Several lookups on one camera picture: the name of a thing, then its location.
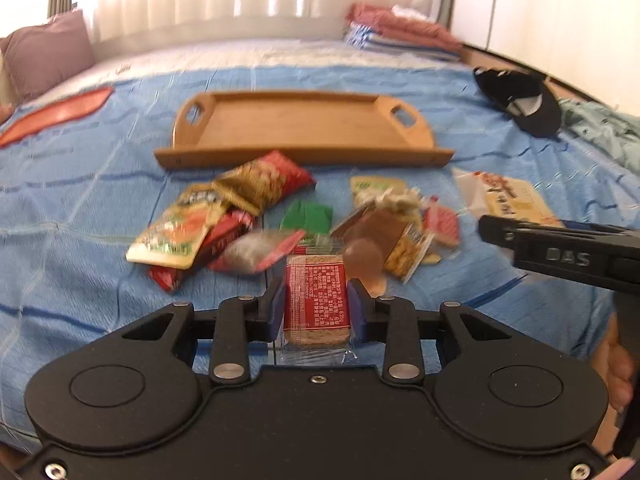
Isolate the red label cracker packet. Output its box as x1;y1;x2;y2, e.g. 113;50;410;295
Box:
278;255;357;366

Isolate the red long snack packet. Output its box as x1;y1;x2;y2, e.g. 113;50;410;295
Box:
146;208;257;294

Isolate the brown peanut snack packet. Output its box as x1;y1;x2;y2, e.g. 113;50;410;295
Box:
330;207;435;284

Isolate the yellow orange snack pouch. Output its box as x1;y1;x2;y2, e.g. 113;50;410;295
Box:
126;183;230;270

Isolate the round jelly cup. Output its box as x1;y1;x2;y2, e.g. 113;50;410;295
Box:
343;238;386;297

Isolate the right hand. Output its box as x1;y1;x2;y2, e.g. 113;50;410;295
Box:
590;313;636;413

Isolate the small red white packet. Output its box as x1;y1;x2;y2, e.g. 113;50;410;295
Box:
423;200;460;248

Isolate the teal clothing heap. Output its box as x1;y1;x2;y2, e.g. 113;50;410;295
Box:
560;99;640;174

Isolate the yellow green snack packet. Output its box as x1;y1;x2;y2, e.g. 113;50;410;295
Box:
349;176;426;214

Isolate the red gold peanut packet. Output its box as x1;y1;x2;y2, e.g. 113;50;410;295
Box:
212;151;316;216

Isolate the black baseball cap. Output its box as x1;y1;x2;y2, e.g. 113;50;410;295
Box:
473;67;562;139

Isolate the wooden serving tray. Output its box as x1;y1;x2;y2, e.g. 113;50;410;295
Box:
154;91;454;169

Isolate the blue checked bed cover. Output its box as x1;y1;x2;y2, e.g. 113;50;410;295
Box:
1;66;639;453

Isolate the orange plastic tray lid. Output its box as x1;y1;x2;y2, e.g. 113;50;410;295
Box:
1;87;114;148

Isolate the folded blue striped blanket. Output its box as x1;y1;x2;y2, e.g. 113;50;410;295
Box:
343;22;461;62

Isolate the folded red blanket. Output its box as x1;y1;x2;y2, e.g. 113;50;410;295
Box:
346;2;462;53

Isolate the mauve pillow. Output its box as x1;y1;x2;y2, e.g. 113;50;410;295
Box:
1;10;96;102

